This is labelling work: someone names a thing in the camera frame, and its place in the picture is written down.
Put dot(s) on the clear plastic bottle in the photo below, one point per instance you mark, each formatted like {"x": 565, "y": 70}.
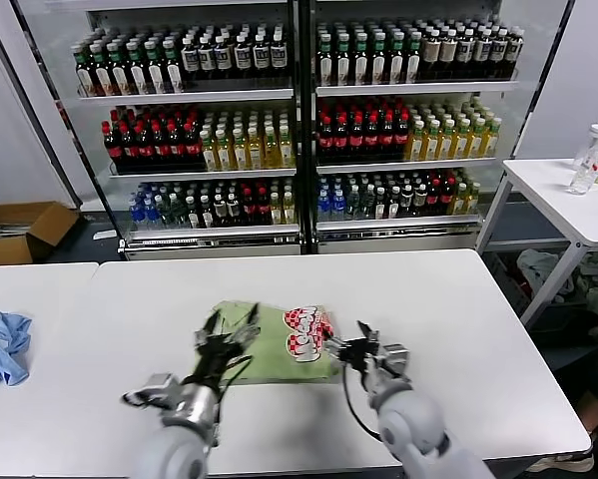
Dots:
{"x": 582, "y": 177}

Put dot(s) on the small blue drink bottle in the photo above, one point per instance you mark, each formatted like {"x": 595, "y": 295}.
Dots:
{"x": 152, "y": 217}
{"x": 323, "y": 207}
{"x": 138, "y": 217}
{"x": 337, "y": 207}

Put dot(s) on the small white floor object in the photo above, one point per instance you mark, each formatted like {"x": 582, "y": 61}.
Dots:
{"x": 104, "y": 235}

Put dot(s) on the green cap tea bottle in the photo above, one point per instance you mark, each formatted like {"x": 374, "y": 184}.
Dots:
{"x": 84, "y": 75}
{"x": 360, "y": 65}
{"x": 342, "y": 65}
{"x": 395, "y": 64}
{"x": 174, "y": 72}
{"x": 377, "y": 65}
{"x": 137, "y": 75}
{"x": 101, "y": 75}
{"x": 412, "y": 64}
{"x": 323, "y": 65}
{"x": 155, "y": 74}
{"x": 119, "y": 75}

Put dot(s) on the red label cola bottle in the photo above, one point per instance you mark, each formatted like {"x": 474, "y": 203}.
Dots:
{"x": 128, "y": 148}
{"x": 371, "y": 141}
{"x": 386, "y": 141}
{"x": 144, "y": 148}
{"x": 176, "y": 146}
{"x": 340, "y": 142}
{"x": 325, "y": 142}
{"x": 160, "y": 147}
{"x": 192, "y": 145}
{"x": 112, "y": 149}
{"x": 401, "y": 140}
{"x": 356, "y": 141}

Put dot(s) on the small yellow juice bottle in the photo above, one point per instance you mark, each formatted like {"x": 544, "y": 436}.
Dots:
{"x": 276, "y": 212}
{"x": 473, "y": 198}
{"x": 288, "y": 211}
{"x": 459, "y": 199}

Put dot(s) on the small red cap cola bottle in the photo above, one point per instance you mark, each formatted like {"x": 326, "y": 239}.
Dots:
{"x": 433, "y": 199}
{"x": 447, "y": 198}
{"x": 262, "y": 212}
{"x": 248, "y": 212}

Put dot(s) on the glass-sided beverage display shelf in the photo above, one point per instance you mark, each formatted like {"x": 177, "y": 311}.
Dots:
{"x": 403, "y": 90}
{"x": 179, "y": 95}

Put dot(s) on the light blue crumpled garment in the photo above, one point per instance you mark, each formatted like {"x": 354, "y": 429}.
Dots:
{"x": 4, "y": 349}

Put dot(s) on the small dark drink bottle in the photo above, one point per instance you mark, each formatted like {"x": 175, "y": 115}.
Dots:
{"x": 192, "y": 215}
{"x": 393, "y": 204}
{"x": 407, "y": 202}
{"x": 380, "y": 204}
{"x": 420, "y": 201}
{"x": 220, "y": 213}
{"x": 206, "y": 214}
{"x": 233, "y": 213}

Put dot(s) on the white side table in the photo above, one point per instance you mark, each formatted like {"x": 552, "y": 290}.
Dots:
{"x": 553, "y": 199}

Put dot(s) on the yellow juice bottle green cap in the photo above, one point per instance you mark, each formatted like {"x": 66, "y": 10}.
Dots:
{"x": 209, "y": 157}
{"x": 239, "y": 156}
{"x": 271, "y": 154}
{"x": 224, "y": 156}
{"x": 287, "y": 153}
{"x": 255, "y": 155}
{"x": 444, "y": 145}
{"x": 490, "y": 142}
{"x": 414, "y": 147}
{"x": 459, "y": 144}
{"x": 429, "y": 146}
{"x": 474, "y": 143}

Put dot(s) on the small clear green bottle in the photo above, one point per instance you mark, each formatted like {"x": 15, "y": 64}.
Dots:
{"x": 165, "y": 215}
{"x": 352, "y": 205}
{"x": 179, "y": 215}
{"x": 366, "y": 205}

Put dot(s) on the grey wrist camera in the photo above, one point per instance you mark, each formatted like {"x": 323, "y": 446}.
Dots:
{"x": 154, "y": 389}
{"x": 396, "y": 359}

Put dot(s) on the dark bottle beige label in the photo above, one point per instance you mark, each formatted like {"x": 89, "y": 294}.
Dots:
{"x": 431, "y": 52}
{"x": 447, "y": 51}

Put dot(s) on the black storage crate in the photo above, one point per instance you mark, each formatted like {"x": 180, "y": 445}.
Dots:
{"x": 553, "y": 324}

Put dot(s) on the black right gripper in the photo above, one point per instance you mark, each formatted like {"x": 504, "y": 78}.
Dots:
{"x": 361, "y": 358}

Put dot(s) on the light green t-shirt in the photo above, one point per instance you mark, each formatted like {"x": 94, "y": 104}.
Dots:
{"x": 273, "y": 359}

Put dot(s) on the open cardboard box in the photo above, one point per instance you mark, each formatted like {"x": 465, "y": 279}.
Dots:
{"x": 44, "y": 224}

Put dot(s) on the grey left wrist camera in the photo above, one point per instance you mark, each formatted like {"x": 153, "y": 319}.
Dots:
{"x": 154, "y": 389}

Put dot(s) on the silver metal parts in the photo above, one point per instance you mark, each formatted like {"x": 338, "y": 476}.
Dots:
{"x": 9, "y": 230}

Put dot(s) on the dark bottle blue-white label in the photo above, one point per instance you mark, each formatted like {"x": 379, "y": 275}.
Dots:
{"x": 278, "y": 56}
{"x": 464, "y": 51}
{"x": 260, "y": 57}
{"x": 514, "y": 47}
{"x": 189, "y": 60}
{"x": 242, "y": 57}
{"x": 206, "y": 59}
{"x": 498, "y": 49}
{"x": 481, "y": 50}
{"x": 223, "y": 59}

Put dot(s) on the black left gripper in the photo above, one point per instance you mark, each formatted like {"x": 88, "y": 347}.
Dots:
{"x": 218, "y": 356}

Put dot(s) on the grey-green crumpled garment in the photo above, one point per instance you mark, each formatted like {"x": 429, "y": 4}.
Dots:
{"x": 540, "y": 272}

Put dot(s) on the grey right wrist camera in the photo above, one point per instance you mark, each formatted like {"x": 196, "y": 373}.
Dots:
{"x": 396, "y": 359}

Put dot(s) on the white sneaker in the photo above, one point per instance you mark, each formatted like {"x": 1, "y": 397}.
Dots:
{"x": 563, "y": 461}

